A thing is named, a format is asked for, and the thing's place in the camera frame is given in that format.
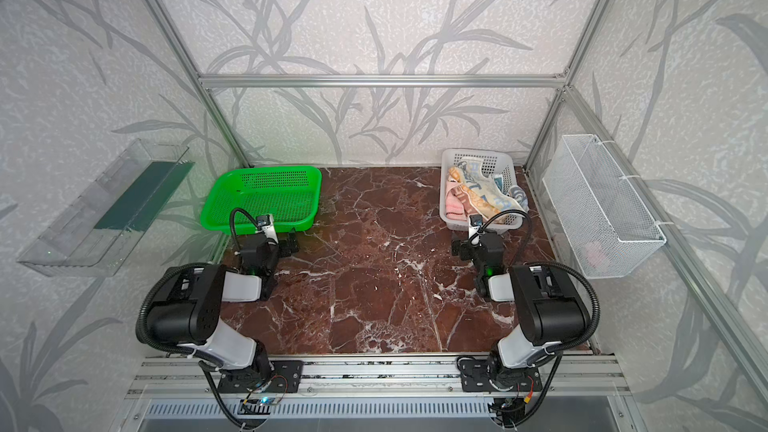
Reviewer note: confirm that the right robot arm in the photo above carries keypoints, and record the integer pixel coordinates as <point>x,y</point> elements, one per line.
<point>557,309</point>

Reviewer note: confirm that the green plastic basket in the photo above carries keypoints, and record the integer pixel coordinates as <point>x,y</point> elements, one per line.
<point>289,193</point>

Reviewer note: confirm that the pink towel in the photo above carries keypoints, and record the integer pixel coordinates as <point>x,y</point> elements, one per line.
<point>455,208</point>

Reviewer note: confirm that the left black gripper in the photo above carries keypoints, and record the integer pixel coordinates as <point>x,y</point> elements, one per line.
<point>279,246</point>

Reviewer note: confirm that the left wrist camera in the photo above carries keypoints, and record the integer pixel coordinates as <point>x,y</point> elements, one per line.
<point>265,224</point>

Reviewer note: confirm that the white wire mesh basket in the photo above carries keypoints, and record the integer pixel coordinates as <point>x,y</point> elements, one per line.
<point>596,202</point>

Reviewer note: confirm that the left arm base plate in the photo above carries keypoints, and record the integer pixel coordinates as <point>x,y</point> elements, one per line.
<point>281,376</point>

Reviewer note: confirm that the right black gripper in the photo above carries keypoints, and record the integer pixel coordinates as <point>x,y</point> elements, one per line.
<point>475,246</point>

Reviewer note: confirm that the white plastic basket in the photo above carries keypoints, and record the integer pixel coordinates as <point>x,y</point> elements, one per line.
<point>493,166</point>

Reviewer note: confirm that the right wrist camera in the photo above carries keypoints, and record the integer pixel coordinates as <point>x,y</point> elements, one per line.
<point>475,222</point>

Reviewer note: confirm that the cream lettered towel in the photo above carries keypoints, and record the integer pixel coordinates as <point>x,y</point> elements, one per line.
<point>481,190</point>

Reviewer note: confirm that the pink object in wire basket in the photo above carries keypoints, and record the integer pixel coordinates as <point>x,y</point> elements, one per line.
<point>595,255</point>

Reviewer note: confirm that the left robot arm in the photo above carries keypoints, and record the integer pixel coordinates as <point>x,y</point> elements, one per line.
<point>181,313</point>

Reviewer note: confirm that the aluminium cage frame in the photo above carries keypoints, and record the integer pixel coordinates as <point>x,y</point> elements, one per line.
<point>741,342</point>

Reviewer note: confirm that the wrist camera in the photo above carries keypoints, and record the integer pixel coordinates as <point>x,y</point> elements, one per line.
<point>265,224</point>
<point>475,222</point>

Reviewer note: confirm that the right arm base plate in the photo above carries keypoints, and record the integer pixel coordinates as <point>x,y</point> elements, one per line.
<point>487,374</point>

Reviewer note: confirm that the clear acrylic wall shelf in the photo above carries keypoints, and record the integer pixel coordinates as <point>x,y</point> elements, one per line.
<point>95,235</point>

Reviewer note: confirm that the aluminium front rail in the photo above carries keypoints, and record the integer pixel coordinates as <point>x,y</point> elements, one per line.
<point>375,376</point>

